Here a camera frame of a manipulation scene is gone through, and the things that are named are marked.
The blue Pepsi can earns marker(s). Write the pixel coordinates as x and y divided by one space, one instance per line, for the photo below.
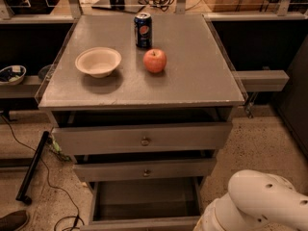
143 30

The black bar on floor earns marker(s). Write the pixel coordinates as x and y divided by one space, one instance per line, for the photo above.
22 193

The grey drawer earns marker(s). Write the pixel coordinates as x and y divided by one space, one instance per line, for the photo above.
171 204
142 131
145 166

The grey middle drawer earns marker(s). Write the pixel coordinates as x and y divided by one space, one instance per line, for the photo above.
145 166

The grey drawer cabinet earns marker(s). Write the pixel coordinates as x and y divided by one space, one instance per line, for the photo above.
197 74

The black monitor stand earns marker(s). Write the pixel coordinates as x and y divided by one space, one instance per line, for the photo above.
123 6

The white bowl with items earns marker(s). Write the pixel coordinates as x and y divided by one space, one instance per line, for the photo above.
12 75

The red apple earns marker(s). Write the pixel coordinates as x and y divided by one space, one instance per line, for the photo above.
155 60

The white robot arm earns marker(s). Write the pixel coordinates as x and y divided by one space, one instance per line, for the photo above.
254 199

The dark cabinet at right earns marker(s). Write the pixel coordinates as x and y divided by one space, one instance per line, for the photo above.
292 102

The grey bottom drawer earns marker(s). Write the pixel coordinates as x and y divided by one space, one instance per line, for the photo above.
171 204

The brown shoe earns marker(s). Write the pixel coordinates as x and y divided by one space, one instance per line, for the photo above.
14 221

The grey top drawer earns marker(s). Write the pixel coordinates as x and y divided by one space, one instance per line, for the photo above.
142 131

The beige paper bowl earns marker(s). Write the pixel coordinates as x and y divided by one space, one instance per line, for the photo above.
98 62

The grey metal side rail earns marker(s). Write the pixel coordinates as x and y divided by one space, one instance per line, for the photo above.
262 80

